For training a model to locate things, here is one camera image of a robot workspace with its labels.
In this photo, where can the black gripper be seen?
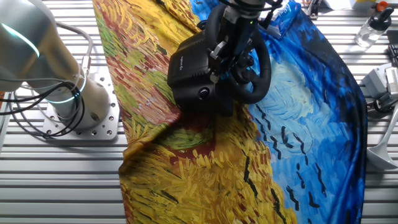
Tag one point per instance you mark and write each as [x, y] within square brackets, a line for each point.
[241, 26]

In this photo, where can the black leather racing steering wheel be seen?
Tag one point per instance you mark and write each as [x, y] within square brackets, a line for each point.
[259, 90]

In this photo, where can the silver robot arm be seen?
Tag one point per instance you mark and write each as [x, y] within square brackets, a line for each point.
[62, 56]

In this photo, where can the black steering wheel base housing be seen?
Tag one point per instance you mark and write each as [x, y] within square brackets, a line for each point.
[188, 81]

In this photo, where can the blue foil packet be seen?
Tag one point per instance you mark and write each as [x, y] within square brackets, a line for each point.
[289, 15]

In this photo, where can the black silver metal tool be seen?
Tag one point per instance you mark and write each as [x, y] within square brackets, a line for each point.
[312, 9]

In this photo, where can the white paper sheet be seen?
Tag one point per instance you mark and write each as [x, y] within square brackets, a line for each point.
[339, 3]

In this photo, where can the painted wheatfield print cloth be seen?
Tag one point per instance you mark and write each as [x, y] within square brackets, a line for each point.
[202, 174]

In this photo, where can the clear spray bottle black cap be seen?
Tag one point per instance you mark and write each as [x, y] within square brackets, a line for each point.
[367, 34]

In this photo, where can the grey plastic box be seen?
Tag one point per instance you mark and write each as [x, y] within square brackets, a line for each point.
[374, 82]

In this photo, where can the black flat device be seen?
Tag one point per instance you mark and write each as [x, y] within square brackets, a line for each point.
[393, 49]

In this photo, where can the white vented adapter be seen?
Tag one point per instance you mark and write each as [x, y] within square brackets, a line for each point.
[393, 81]

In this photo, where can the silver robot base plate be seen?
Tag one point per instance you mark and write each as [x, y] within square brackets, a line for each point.
[105, 124]

